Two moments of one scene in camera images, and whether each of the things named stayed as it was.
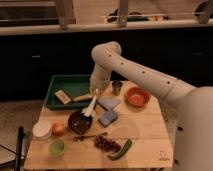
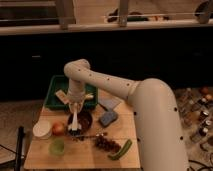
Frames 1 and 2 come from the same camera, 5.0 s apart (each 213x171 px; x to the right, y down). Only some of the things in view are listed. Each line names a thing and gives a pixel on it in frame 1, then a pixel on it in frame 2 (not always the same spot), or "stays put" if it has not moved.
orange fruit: [58, 128] stays put
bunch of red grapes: [107, 143] stays put
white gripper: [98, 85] to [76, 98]
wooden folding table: [125, 127] stays put
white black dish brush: [87, 113] to [75, 126]
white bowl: [41, 128] stays put
